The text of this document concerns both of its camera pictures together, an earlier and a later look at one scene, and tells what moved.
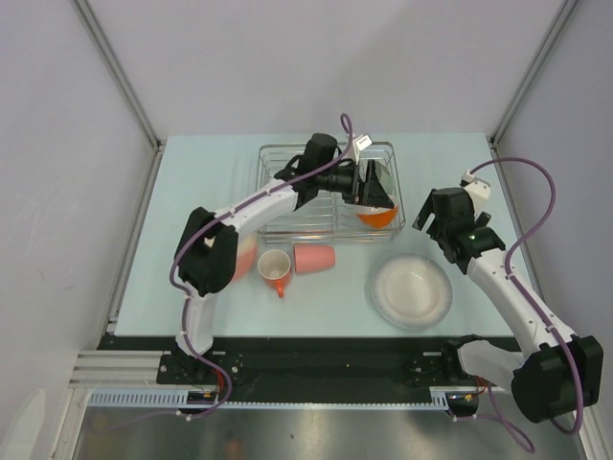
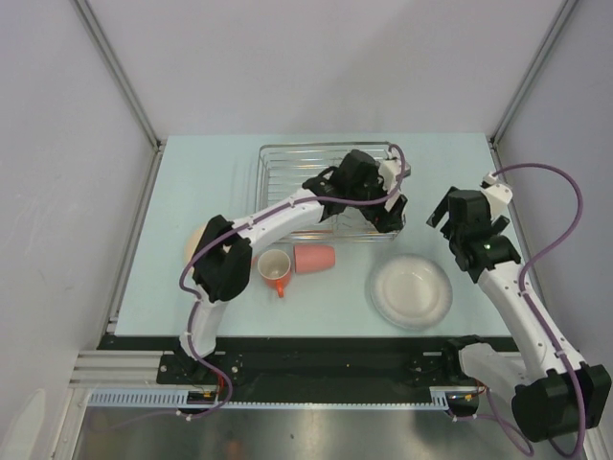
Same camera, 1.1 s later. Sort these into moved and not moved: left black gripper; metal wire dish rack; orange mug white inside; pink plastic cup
Moved: left black gripper
Not moved: orange mug white inside; metal wire dish rack; pink plastic cup
